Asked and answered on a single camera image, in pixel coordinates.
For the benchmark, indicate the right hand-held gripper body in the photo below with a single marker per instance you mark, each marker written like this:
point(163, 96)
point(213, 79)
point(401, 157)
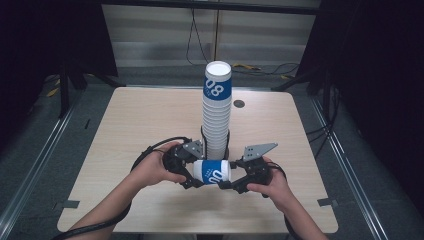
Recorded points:
point(258, 156)

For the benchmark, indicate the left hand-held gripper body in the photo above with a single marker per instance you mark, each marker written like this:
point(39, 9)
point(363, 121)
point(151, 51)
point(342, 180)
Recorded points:
point(180, 156)

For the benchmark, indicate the single blue label paper cup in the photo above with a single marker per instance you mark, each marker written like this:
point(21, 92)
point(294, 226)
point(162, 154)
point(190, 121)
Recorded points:
point(211, 171)

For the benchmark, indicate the black cup holder stand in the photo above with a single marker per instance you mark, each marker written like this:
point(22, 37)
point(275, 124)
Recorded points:
point(228, 143)

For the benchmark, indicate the stack of white paper cups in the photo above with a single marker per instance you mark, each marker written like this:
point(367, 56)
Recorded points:
point(216, 126)

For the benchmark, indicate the person's left hand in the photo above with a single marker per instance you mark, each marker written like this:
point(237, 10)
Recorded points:
point(153, 170)

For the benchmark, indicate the person's right hand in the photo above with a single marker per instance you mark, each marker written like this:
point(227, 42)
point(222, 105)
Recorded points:
point(273, 190)

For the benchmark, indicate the round dark table grommet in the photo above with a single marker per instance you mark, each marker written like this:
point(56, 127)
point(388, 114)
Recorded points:
point(239, 103)

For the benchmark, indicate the grey tape piece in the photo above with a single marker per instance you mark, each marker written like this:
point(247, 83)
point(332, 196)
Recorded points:
point(70, 204)
point(326, 202)

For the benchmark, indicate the black metal stand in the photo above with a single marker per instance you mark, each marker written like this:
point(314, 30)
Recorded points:
point(64, 90)
point(325, 90)

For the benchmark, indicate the small black floor strip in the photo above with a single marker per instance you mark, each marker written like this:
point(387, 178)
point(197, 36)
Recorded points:
point(87, 124)

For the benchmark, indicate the dark curtain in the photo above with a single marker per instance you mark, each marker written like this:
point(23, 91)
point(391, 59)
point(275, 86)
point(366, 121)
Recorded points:
point(376, 83)
point(50, 40)

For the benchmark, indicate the yellow tape piece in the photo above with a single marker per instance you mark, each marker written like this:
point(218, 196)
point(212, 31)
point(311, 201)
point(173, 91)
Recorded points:
point(52, 92)

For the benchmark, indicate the black horizontal bar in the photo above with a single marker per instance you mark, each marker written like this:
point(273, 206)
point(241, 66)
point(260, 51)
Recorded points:
point(213, 6)

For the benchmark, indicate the metal floor rail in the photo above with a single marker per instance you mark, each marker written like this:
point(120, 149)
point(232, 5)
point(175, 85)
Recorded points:
point(40, 156)
point(343, 160)

